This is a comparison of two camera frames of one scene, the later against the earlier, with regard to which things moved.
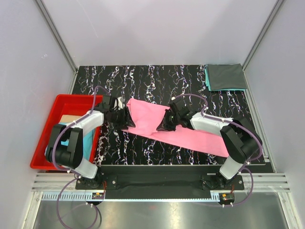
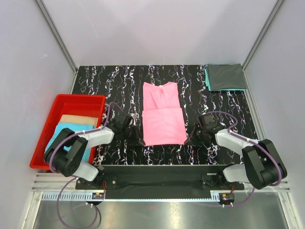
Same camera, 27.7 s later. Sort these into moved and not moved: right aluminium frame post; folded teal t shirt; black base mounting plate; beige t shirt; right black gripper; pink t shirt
Moved: pink t shirt; right black gripper
Not moved: black base mounting plate; folded teal t shirt; beige t shirt; right aluminium frame post
